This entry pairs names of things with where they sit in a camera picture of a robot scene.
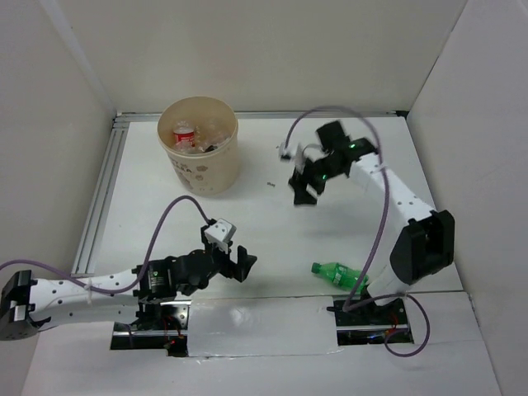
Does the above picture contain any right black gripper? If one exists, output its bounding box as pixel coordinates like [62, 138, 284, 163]
[289, 150, 343, 207]

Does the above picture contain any green plastic bottle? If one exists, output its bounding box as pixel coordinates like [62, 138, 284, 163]
[311, 262, 361, 291]

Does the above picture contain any large red label bottle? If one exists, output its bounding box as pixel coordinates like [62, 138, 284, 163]
[173, 120, 196, 152]

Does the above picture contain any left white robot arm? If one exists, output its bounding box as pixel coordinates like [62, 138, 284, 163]
[1, 220, 257, 341]

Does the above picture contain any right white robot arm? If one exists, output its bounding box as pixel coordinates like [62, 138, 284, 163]
[280, 120, 455, 323]

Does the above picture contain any beige round paper bin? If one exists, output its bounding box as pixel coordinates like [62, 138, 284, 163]
[157, 97, 240, 196]

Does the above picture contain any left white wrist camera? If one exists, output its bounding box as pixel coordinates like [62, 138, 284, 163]
[207, 219, 237, 253]

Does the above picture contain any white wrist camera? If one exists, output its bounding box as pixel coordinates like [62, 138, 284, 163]
[278, 141, 306, 172]
[207, 219, 237, 253]

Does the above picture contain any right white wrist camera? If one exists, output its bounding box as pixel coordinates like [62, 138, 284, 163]
[278, 141, 306, 172]

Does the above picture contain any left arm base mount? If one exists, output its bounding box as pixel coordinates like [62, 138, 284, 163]
[110, 300, 191, 358]

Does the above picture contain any aluminium frame rail left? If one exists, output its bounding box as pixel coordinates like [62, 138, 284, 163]
[71, 117, 130, 277]

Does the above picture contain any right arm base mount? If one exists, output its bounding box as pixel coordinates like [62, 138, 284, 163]
[327, 298, 413, 347]

